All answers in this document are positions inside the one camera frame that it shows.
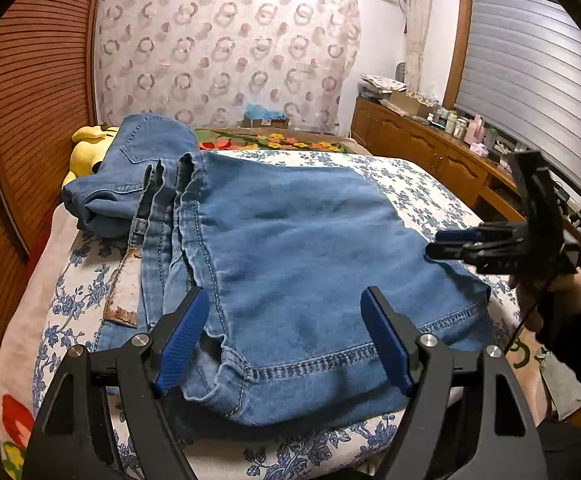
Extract blue denim pants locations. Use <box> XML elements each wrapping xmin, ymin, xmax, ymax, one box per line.
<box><xmin>93</xmin><ymin>150</ymin><xmax>495</xmax><ymax>427</ymax></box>

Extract blue floral white quilt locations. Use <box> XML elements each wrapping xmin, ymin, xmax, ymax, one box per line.
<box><xmin>33</xmin><ymin>147</ymin><xmax>527</xmax><ymax>480</ymax></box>

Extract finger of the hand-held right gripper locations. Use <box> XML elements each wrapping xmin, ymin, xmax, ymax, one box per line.
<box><xmin>435</xmin><ymin>223</ymin><xmax>517</xmax><ymax>247</ymax></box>
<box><xmin>425</xmin><ymin>241</ymin><xmax>521</xmax><ymax>275</ymax></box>

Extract stack of papers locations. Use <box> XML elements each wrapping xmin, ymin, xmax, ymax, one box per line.
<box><xmin>359</xmin><ymin>72</ymin><xmax>400</xmax><ymax>95</ymax></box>

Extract colourful flower blanket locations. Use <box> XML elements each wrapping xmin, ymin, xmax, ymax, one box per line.
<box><xmin>0</xmin><ymin>127</ymin><xmax>372</xmax><ymax>480</ymax></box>

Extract ring patterned sheer curtain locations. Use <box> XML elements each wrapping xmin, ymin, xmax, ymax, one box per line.
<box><xmin>93</xmin><ymin>0</ymin><xmax>362</xmax><ymax>134</ymax></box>

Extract person's right hand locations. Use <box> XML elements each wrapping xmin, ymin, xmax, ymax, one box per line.
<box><xmin>508</xmin><ymin>266</ymin><xmax>581</xmax><ymax>347</ymax></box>

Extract wooden louvre door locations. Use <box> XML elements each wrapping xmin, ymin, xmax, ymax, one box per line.
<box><xmin>0</xmin><ymin>0</ymin><xmax>108</xmax><ymax>267</ymax></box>

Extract blue plastic bag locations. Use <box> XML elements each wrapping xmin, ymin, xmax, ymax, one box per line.
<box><xmin>244</xmin><ymin>102</ymin><xmax>284</xmax><ymax>120</ymax></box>

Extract yellow plush toy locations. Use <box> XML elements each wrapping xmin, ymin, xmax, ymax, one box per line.
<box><xmin>68</xmin><ymin>124</ymin><xmax>122</xmax><ymax>187</ymax></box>

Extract grey window blind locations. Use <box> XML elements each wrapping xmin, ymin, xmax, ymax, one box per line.
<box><xmin>451</xmin><ymin>0</ymin><xmax>581</xmax><ymax>198</ymax></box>

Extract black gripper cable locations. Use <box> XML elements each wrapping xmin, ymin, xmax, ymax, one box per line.
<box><xmin>505</xmin><ymin>280</ymin><xmax>554</xmax><ymax>357</ymax></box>

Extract pink bottle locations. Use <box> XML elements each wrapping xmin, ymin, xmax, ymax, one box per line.
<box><xmin>465</xmin><ymin>114</ymin><xmax>487</xmax><ymax>147</ymax></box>

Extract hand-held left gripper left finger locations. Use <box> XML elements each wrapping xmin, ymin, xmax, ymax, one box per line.
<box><xmin>22</xmin><ymin>286</ymin><xmax>211</xmax><ymax>480</ymax></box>

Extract wooden cabinet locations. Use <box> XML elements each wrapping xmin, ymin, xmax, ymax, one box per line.
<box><xmin>351</xmin><ymin>97</ymin><xmax>534</xmax><ymax>223</ymax></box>

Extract row of small bottles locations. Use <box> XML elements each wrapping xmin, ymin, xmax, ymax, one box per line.
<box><xmin>431</xmin><ymin>107</ymin><xmax>471</xmax><ymax>137</ymax></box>

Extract cream window curtain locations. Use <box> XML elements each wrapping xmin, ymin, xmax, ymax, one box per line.
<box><xmin>401</xmin><ymin>0</ymin><xmax>435</xmax><ymax>95</ymax></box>

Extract crumpled blue denim garment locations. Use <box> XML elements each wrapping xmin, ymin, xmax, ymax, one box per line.
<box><xmin>62</xmin><ymin>114</ymin><xmax>202</xmax><ymax>240</ymax></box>

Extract open cardboard box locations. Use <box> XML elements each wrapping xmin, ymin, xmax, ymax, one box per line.
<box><xmin>387</xmin><ymin>88</ymin><xmax>440</xmax><ymax>119</ymax></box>

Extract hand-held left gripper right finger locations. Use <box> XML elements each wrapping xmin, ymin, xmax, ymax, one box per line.
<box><xmin>361</xmin><ymin>286</ymin><xmax>541</xmax><ymax>480</ymax></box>

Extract small cardboard box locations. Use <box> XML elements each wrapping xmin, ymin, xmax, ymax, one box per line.
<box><xmin>242</xmin><ymin>112</ymin><xmax>290</xmax><ymax>130</ymax></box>

